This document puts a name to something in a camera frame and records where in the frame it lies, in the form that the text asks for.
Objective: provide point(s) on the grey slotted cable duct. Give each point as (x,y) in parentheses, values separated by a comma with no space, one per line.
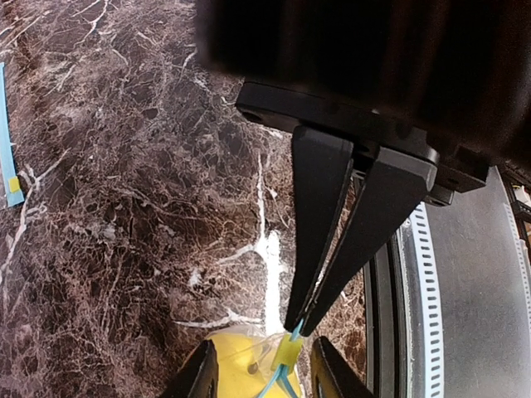
(466,284)

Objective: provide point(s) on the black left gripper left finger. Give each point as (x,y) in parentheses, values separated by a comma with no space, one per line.
(198,378)

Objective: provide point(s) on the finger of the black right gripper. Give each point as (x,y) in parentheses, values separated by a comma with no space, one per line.
(394,186)
(322,165)

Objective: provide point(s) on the black front table rail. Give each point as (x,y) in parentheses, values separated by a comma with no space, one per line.
(386,347)

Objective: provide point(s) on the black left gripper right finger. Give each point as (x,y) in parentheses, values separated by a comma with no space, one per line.
(331,375)

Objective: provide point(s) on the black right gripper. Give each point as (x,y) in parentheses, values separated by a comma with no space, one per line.
(458,69)

